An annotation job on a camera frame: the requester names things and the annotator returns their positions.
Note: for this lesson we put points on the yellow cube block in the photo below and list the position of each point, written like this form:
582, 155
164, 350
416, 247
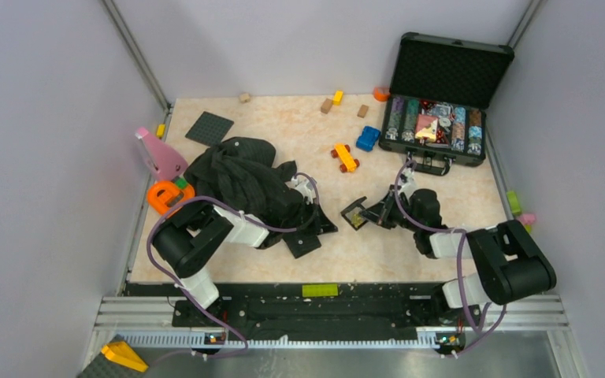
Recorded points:
337, 98

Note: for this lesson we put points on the black poker chip case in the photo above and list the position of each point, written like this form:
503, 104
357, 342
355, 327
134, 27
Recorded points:
439, 93

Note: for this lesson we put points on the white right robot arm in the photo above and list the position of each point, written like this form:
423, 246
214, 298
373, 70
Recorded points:
500, 264

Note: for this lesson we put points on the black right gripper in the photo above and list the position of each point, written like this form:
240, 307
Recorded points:
383, 211

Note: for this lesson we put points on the dark pinstriped garment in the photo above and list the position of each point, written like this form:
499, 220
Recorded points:
240, 172

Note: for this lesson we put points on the yellow toy brick car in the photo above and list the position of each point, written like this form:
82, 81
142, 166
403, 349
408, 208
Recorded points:
342, 152

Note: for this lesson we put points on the green flat brick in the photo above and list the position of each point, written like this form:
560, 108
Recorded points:
320, 290

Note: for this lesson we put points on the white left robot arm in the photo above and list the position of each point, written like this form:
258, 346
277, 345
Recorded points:
188, 239

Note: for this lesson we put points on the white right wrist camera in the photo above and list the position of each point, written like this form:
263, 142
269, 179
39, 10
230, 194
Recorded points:
406, 183

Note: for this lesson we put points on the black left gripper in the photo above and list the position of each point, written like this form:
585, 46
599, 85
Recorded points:
321, 224

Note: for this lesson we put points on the pink and green toy pile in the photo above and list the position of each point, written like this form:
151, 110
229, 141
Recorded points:
526, 219

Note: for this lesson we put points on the orange curved toy track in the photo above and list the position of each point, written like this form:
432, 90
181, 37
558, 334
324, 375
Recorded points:
164, 195

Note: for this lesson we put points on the orange cylinder cup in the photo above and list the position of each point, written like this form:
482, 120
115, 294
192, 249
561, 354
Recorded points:
381, 94

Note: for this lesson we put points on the small wooden block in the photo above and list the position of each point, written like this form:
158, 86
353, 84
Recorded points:
362, 111

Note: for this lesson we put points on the small yellow brick left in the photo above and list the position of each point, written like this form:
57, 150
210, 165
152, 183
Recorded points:
160, 132

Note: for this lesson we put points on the blue toy brick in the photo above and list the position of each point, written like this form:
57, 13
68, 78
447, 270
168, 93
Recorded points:
368, 138

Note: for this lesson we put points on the yellow wedge block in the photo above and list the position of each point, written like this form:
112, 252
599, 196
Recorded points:
121, 353

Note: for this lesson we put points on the wooden block far left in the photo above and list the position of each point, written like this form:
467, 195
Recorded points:
244, 97

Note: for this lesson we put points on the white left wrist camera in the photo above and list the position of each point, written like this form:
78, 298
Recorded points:
306, 186

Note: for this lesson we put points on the black square frame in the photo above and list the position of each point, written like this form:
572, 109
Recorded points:
352, 214

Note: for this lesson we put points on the wooden block centre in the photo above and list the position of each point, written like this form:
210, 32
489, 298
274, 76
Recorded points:
326, 106

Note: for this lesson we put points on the pink toy ramp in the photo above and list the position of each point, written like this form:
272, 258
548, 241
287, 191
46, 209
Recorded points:
164, 162

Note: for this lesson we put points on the grey square baseplate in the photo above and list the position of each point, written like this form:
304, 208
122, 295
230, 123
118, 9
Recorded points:
209, 129

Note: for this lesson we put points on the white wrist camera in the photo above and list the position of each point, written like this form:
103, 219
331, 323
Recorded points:
306, 186
406, 183

